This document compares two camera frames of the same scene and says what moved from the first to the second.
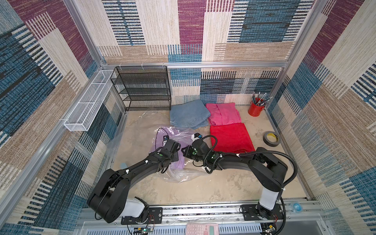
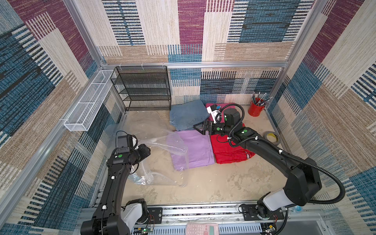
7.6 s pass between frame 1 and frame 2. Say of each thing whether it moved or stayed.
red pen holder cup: stayed
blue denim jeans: stayed
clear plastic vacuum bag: moved
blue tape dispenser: stayed
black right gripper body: moved
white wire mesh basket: stayed
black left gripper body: moved
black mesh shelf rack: stayed
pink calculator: stayed
